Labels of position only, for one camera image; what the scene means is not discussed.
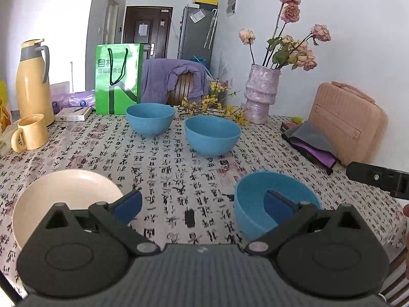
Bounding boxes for yellow blossom branches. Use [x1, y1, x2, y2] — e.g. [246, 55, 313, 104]
[178, 81, 250, 126]

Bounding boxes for yellow thermos jug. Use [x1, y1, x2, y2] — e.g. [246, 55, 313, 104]
[16, 39, 56, 127]

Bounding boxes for grey refrigerator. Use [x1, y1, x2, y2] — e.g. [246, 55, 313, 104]
[177, 4, 218, 68]

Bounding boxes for wooden chair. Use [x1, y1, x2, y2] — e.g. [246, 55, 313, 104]
[166, 72, 196, 106]

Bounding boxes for flat white box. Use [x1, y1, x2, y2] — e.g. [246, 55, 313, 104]
[54, 106, 93, 122]

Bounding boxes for cream round plate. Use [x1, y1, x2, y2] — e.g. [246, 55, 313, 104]
[12, 169, 126, 252]

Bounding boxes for pink hard case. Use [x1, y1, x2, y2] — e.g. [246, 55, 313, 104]
[308, 81, 389, 167]

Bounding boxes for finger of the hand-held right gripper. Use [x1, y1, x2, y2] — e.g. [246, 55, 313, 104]
[346, 161, 409, 199]

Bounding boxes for yellow snack package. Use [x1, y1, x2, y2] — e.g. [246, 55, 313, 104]
[0, 80, 14, 134]

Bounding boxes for purple folder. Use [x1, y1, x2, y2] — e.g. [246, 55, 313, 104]
[292, 137, 338, 168]

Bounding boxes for yellow mug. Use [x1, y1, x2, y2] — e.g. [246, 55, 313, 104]
[11, 113, 49, 153]

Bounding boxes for white gloves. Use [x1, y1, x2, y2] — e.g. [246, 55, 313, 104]
[0, 125, 20, 156]

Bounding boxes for green paper bag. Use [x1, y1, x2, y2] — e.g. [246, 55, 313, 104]
[95, 43, 144, 115]

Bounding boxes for dried pink roses bunch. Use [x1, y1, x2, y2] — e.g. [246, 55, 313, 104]
[238, 0, 332, 71]

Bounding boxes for dark brown door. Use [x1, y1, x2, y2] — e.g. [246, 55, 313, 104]
[122, 5, 173, 61]

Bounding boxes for blue bowl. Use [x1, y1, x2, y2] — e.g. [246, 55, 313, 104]
[184, 115, 242, 157]
[234, 171, 323, 241]
[125, 103, 176, 138]

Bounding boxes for purple and grey cloths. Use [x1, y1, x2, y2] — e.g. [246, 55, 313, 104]
[281, 120, 336, 154]

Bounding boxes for purple cloth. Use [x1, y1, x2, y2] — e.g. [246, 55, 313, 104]
[141, 58, 208, 105]

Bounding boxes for purple tissue pack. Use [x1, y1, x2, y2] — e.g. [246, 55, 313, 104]
[68, 91, 97, 109]
[50, 81, 71, 114]

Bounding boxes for pink textured vase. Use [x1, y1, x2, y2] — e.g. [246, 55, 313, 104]
[244, 63, 281, 125]

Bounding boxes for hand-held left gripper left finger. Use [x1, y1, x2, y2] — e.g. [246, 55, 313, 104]
[41, 190, 161, 258]

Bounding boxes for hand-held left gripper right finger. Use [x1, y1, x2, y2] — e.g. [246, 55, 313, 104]
[244, 190, 364, 258]

